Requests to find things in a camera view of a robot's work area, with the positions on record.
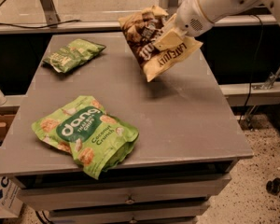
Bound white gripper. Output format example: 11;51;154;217
152;0;213;51

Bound brown Late July chip bag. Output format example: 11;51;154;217
119;6;203;82

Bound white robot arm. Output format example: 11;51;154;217
153;0;280;51

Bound green jalapeno chip bag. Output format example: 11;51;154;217
43;38;105;73

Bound green Dang coconut chip bag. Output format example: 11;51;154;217
32;96;139;179

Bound white printed bag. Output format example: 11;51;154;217
0;176;22;218

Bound grey drawer cabinet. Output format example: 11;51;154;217
0;33;252;224

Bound upper grey drawer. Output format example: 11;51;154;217
18;174;231;210

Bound grey drawer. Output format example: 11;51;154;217
18;174;231;210
49;201;209;224

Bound black office chair caster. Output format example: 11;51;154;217
266;177;280;195

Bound lower grey drawer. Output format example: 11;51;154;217
49;201;209;224

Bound brown cardboard box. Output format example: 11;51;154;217
0;115;15;141

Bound black hanging cable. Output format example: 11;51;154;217
239;14;265;129

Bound black cable on ledge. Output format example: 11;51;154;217
0;19;82;30

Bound left metal window bracket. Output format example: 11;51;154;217
39;0;60;28

